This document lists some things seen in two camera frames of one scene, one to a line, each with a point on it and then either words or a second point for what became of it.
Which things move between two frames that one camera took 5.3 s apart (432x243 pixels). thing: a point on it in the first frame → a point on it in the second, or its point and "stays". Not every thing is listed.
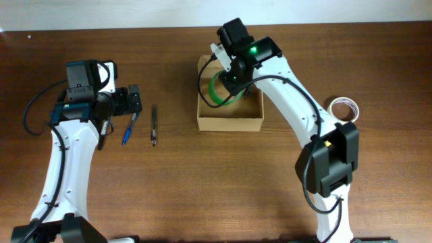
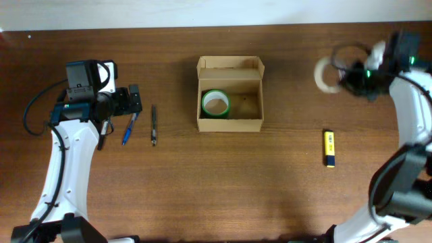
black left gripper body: (133, 99) stays
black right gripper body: (248, 90) → (353, 79)
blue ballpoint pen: (131, 123) stays
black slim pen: (154, 140) stays
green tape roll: (214, 96) → (215, 102)
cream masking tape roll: (344, 109) → (318, 74)
